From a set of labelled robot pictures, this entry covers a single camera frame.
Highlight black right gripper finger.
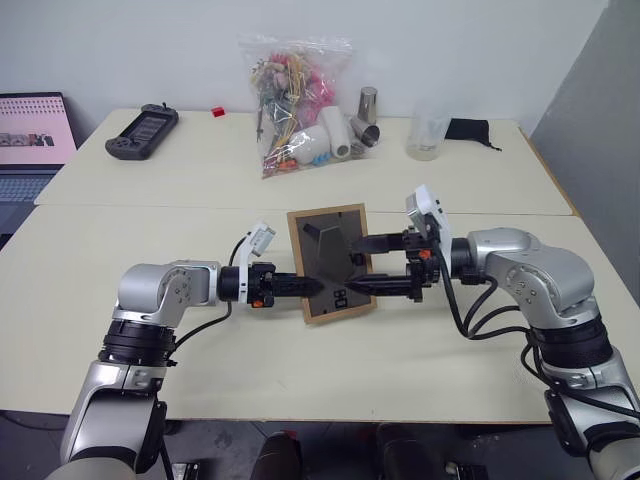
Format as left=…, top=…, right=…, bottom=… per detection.
left=344, top=273, right=415, bottom=300
left=352, top=232, right=406, bottom=257

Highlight black handheld game controller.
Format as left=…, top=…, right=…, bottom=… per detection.
left=104, top=102, right=180, bottom=161

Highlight artificial flower bundle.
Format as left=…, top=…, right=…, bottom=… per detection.
left=249, top=49, right=336, bottom=174

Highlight white ceramic cup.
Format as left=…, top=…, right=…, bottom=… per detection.
left=289, top=125, right=333, bottom=166

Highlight steel cup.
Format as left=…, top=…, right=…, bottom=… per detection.
left=357, top=86, right=380, bottom=124
left=349, top=117, right=382, bottom=152

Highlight clear plastic zip bag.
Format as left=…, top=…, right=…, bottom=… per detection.
left=238, top=33, right=382, bottom=180

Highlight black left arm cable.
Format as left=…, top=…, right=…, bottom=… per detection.
left=159, top=230, right=254, bottom=369

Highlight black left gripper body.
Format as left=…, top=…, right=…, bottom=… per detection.
left=247, top=260, right=280, bottom=309

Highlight open laptop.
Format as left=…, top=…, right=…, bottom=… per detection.
left=0, top=91, right=79, bottom=237

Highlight grey partition panel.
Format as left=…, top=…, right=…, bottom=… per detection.
left=528, top=0, right=640, bottom=321

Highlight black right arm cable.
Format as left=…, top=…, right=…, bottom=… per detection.
left=439, top=272, right=534, bottom=342
left=518, top=342, right=640, bottom=417

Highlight white cylinder roll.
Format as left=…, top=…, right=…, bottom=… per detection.
left=319, top=106, right=354, bottom=161

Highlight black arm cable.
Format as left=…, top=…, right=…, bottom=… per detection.
left=159, top=230, right=254, bottom=369
left=439, top=272, right=534, bottom=342
left=518, top=342, right=640, bottom=417

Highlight clear plastic cup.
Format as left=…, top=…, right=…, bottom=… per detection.
left=407, top=105, right=451, bottom=162

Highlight wooden picture frame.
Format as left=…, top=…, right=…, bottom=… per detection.
left=286, top=202, right=378, bottom=325

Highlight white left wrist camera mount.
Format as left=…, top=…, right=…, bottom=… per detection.
left=234, top=222, right=277, bottom=305

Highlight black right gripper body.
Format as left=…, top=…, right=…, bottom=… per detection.
left=402, top=225, right=442, bottom=304

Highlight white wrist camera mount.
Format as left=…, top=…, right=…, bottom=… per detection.
left=403, top=184, right=454, bottom=281
left=234, top=222, right=277, bottom=305

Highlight black cloth pouch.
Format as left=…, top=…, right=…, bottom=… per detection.
left=444, top=117, right=503, bottom=152

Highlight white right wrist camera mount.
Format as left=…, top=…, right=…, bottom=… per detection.
left=403, top=184, right=454, bottom=281

